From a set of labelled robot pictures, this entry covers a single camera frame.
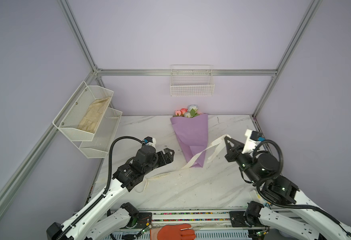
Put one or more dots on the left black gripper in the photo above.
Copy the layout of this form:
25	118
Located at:
167	158

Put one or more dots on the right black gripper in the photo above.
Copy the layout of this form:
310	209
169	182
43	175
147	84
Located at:
235	150

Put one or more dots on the cream ribbon roll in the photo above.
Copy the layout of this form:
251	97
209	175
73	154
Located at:
218	145

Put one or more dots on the pink purple wrapping paper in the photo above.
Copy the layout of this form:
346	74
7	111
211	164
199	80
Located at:
192	136

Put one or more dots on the deep pink fake rose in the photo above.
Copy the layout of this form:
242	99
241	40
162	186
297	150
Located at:
183	111

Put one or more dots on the white fake rose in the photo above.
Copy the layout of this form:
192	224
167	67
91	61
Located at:
193	109

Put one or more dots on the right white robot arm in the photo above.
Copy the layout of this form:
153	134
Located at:
282	204

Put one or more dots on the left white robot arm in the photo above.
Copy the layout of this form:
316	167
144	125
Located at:
88	224

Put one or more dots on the lower white mesh shelf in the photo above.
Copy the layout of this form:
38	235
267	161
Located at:
104	136

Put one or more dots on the white mesh shelf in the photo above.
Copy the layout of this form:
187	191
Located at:
80	118
104	136

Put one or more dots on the beige cloth in shelf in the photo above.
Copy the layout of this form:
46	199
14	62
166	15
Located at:
91	120

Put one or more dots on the orange rubber glove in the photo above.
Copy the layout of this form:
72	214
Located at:
173	232

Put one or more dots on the upper white mesh shelf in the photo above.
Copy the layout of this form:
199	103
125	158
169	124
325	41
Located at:
80	118

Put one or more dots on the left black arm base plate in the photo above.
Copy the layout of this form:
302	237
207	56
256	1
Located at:
140	221

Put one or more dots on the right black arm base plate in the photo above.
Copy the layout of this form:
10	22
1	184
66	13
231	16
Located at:
238	219

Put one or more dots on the white wire wall basket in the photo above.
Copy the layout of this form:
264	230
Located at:
192	81

